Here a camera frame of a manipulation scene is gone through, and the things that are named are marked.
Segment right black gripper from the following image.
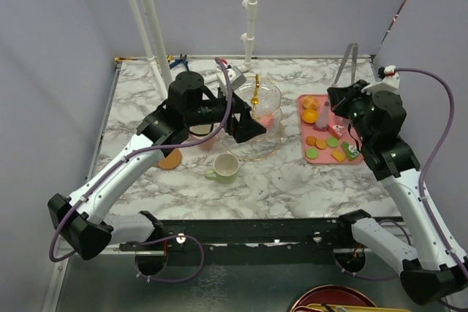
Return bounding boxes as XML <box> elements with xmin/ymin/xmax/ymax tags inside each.
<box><xmin>329</xmin><ymin>79</ymin><xmax>380</xmax><ymax>145</ymax></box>

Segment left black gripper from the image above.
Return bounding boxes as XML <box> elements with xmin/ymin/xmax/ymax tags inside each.
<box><xmin>186</xmin><ymin>85</ymin><xmax>267</xmax><ymax>142</ymax></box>

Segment toy pink swirl roll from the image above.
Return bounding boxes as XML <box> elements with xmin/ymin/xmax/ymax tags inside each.
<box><xmin>257</xmin><ymin>114</ymin><xmax>274</xmax><ymax>129</ymax></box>

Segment pink-handled metal tongs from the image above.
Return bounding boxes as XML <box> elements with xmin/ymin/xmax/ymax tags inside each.
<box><xmin>314</xmin><ymin>42</ymin><xmax>358</xmax><ymax>132</ymax></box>

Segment three-tier glass dessert stand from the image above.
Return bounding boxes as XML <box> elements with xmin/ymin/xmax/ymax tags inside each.
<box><xmin>219</xmin><ymin>74</ymin><xmax>284</xmax><ymax>161</ymax></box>

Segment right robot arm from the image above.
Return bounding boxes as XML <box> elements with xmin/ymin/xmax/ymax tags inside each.
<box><xmin>327</xmin><ymin>80</ymin><xmax>467</xmax><ymax>305</ymax></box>

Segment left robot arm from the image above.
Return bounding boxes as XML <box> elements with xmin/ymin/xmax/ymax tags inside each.
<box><xmin>48</xmin><ymin>69</ymin><xmax>266</xmax><ymax>260</ymax></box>

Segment toy bread bun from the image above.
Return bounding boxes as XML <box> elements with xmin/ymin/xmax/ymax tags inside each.
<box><xmin>301</xmin><ymin>95</ymin><xmax>320</xmax><ymax>110</ymax></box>

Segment pink mug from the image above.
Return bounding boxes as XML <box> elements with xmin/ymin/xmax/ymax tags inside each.
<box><xmin>190</xmin><ymin>134</ymin><xmax>216</xmax><ymax>151</ymax></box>

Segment toy orange egg tart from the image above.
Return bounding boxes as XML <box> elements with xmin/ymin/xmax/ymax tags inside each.
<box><xmin>301</xmin><ymin>109</ymin><xmax>319</xmax><ymax>124</ymax></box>

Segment pink serving tray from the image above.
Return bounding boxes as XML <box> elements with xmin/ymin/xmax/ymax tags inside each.
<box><xmin>298</xmin><ymin>94</ymin><xmax>363</xmax><ymax>165</ymax></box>

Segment green mug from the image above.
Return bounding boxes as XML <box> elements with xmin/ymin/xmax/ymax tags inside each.
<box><xmin>204</xmin><ymin>153</ymin><xmax>240</xmax><ymax>184</ymax></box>

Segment toy green macaron upper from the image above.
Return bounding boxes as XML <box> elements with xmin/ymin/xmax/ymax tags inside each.
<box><xmin>326</xmin><ymin>137</ymin><xmax>339</xmax><ymax>148</ymax></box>

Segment toy green macaron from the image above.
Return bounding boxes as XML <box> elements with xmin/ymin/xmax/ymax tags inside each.
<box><xmin>326</xmin><ymin>137</ymin><xmax>339</xmax><ymax>148</ymax></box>
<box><xmin>305</xmin><ymin>148</ymin><xmax>319</xmax><ymax>160</ymax></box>

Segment toy green cake slice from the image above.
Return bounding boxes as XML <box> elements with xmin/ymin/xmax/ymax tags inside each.
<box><xmin>341</xmin><ymin>142</ymin><xmax>360</xmax><ymax>161</ymax></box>

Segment toy orange round cookie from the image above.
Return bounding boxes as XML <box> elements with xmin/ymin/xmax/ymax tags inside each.
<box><xmin>315</xmin><ymin>139</ymin><xmax>328</xmax><ymax>150</ymax></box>

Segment toy yellow cracker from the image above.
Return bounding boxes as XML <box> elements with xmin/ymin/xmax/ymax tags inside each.
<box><xmin>331</xmin><ymin>149</ymin><xmax>346</xmax><ymax>163</ymax></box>

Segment toy brown chip cookie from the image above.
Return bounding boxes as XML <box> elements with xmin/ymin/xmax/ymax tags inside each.
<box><xmin>305</xmin><ymin>136</ymin><xmax>317</xmax><ymax>147</ymax></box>

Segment toy green macaron lower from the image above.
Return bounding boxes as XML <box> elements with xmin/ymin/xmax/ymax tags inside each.
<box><xmin>305</xmin><ymin>148</ymin><xmax>319</xmax><ymax>160</ymax></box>

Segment cork coaster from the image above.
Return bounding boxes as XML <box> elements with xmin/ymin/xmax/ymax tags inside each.
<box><xmin>154</xmin><ymin>148</ymin><xmax>182</xmax><ymax>170</ymax></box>

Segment red round tray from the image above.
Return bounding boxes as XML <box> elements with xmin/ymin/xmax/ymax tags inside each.
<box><xmin>290</xmin><ymin>284</ymin><xmax>377</xmax><ymax>311</ymax></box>

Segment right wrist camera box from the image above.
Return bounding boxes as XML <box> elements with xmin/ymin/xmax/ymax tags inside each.
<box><xmin>361</xmin><ymin>65</ymin><xmax>400</xmax><ymax>95</ymax></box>

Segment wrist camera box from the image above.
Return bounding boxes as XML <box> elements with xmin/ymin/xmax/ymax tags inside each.
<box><xmin>216</xmin><ymin>66</ymin><xmax>246</xmax><ymax>95</ymax></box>
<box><xmin>361</xmin><ymin>65</ymin><xmax>400</xmax><ymax>95</ymax></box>

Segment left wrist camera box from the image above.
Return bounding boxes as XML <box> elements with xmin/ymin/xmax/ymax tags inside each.
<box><xmin>216</xmin><ymin>66</ymin><xmax>246</xmax><ymax>95</ymax></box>

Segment blue-handled pliers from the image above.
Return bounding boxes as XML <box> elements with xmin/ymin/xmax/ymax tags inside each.
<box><xmin>169</xmin><ymin>54</ymin><xmax>190</xmax><ymax>71</ymax></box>

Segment aluminium rail base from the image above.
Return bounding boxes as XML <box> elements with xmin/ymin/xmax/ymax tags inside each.
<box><xmin>58</xmin><ymin>216</ymin><xmax>407</xmax><ymax>256</ymax></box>

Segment yellow-handled tool at wall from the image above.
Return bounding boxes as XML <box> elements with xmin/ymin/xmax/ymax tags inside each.
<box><xmin>114</xmin><ymin>57</ymin><xmax>146</xmax><ymax>62</ymax></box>

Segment white pvc pipe frame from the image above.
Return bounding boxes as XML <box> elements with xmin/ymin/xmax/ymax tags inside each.
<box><xmin>127</xmin><ymin>0</ymin><xmax>258</xmax><ymax>89</ymax></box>

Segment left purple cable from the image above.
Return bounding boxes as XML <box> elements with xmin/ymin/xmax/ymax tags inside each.
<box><xmin>49</xmin><ymin>57</ymin><xmax>235</xmax><ymax>284</ymax></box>

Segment purple cable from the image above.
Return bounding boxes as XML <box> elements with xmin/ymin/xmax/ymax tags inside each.
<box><xmin>49</xmin><ymin>57</ymin><xmax>235</xmax><ymax>284</ymax></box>
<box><xmin>339</xmin><ymin>66</ymin><xmax>468</xmax><ymax>309</ymax></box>

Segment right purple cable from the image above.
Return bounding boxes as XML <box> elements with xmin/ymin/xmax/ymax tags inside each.
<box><xmin>339</xmin><ymin>66</ymin><xmax>468</xmax><ymax>309</ymax></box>

